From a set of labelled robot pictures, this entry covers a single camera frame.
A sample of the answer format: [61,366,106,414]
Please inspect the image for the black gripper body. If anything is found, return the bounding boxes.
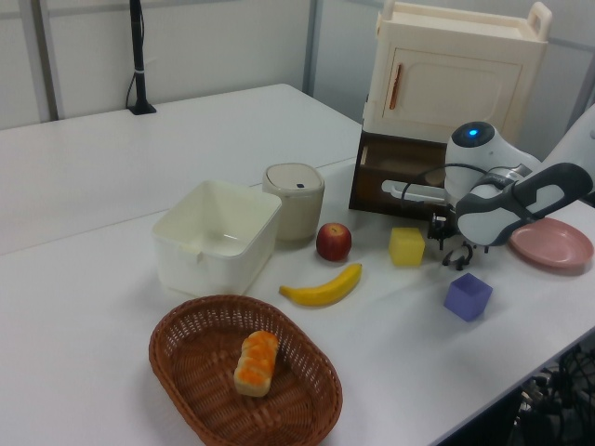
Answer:
[427,211,459,251]

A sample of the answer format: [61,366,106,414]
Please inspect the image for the wooden drawer with dark front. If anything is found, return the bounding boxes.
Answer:
[348,143,455,220]

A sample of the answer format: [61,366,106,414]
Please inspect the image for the cream toy cabinet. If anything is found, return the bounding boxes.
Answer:
[362,0,553,145]

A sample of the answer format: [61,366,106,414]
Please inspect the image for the yellow cube block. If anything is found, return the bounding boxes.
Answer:
[388,226,427,267]

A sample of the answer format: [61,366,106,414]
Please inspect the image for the purple cube block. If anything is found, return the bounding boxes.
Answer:
[443,272,494,322]

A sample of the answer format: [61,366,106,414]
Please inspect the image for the pink plastic plate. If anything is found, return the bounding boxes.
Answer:
[507,216,595,275]

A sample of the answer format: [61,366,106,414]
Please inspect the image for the red apple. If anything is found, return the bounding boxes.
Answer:
[315,222,353,262]

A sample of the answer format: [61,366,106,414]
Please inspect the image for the yellow banana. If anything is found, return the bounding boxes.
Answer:
[278,262,364,308]

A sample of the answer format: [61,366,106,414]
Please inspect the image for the small beige lidded trash can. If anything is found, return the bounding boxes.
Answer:
[261,163,325,242]

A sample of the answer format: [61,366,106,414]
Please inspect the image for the orange glazed bread loaf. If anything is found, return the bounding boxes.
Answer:
[233,330,280,399]

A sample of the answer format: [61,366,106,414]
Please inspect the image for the cream open plastic bin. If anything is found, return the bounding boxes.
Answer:
[152,179,284,298]

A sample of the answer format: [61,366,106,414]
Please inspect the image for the brown wicker basket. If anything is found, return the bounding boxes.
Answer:
[148,295,344,446]

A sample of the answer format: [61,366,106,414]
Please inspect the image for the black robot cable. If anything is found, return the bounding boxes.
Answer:
[400,162,536,222]

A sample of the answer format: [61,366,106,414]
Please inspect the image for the white drawer handle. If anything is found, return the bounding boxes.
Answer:
[380,178,450,205]

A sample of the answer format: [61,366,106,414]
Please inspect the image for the tan storage box door handle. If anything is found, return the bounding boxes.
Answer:
[389,63,403,111]

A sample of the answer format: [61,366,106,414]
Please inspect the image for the black tangled cables under table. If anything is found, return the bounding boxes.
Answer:
[510,343,595,446]

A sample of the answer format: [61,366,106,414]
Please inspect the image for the black camera stand pole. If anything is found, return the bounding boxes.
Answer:
[126,0,158,116]

